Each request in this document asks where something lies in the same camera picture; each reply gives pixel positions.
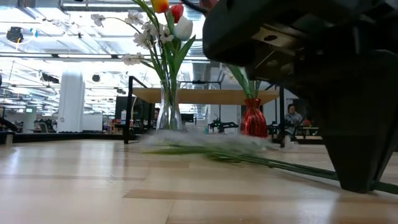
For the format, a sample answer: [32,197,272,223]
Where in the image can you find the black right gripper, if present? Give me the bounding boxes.
[201,0,398,97]

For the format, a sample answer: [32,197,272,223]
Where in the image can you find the white artificial tulip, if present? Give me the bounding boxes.
[173,16,197,85]

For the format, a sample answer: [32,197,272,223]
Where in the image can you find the bright red artificial tulip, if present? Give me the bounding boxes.
[169,2,186,88]

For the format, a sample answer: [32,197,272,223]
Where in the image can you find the orange yellow artificial tulip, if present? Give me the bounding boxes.
[151,0,175,94]

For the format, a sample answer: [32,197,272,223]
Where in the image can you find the wooden shelf with black legs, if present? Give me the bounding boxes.
[123,75,285,149]

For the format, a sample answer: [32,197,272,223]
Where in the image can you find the black round ceiling fixture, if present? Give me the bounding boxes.
[6,26,24,44]

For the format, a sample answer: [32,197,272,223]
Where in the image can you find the red ribbed glass vase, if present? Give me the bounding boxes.
[240,98,269,138]

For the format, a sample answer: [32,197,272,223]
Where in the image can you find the long ceiling light strip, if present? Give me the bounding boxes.
[0,53,113,59]

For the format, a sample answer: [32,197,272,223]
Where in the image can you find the black background screen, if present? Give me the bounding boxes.
[114,95,155,122]

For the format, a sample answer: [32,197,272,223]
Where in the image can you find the clear glass vase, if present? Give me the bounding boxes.
[155,81,183,131]

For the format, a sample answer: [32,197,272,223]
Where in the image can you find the black aluminium rig frame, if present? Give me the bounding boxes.
[0,132,144,144]

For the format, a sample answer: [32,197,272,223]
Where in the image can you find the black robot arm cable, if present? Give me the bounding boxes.
[181,0,208,16]

